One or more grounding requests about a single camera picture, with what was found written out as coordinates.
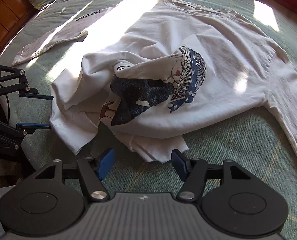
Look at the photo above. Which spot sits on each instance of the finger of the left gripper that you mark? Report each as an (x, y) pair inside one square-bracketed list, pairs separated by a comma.
[(22, 87), (11, 138)]

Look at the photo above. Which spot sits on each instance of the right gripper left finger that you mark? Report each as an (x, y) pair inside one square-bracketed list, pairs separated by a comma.
[(92, 172)]

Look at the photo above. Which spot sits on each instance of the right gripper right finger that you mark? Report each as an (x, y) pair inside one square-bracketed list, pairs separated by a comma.
[(193, 173)]

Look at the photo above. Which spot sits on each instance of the white printed t-shirt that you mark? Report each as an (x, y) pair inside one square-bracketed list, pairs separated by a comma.
[(179, 68)]

